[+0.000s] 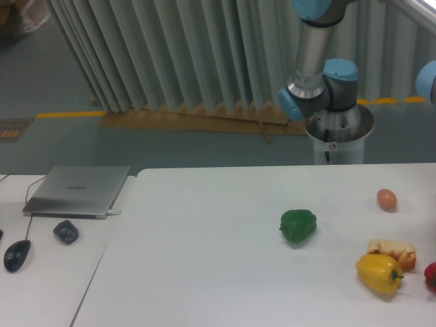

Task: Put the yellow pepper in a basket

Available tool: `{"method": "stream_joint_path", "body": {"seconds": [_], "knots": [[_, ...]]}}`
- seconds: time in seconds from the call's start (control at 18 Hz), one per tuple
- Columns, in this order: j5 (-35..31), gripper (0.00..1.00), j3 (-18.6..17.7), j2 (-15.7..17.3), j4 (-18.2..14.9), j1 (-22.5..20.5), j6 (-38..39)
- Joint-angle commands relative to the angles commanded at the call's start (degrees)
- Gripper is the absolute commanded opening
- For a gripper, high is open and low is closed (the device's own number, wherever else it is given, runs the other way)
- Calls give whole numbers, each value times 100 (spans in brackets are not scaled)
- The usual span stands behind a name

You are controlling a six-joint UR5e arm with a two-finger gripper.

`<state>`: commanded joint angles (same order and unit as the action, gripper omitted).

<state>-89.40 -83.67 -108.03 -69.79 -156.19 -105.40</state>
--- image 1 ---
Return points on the small black controller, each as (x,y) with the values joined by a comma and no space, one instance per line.
(66,232)

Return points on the green bell pepper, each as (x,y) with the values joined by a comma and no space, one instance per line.
(297,225)

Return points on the silver laptop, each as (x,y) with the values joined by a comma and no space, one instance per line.
(77,191)

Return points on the black computer mouse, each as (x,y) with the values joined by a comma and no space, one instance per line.
(16,255)

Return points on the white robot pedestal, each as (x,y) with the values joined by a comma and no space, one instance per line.
(339,137)

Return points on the toasted bread loaf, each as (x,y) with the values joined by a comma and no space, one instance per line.
(403,253)

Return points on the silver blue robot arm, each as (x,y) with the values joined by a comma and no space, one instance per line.
(311,51)

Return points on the brown cardboard sheet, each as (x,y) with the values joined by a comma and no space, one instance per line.
(268,121)

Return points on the brown egg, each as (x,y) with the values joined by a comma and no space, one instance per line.
(386,199)

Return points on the red bell pepper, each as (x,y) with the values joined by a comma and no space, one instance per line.
(430,276)

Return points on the pale green curtain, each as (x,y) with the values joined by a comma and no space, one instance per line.
(191,53)

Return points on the yellow bell pepper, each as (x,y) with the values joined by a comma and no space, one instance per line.
(380,273)

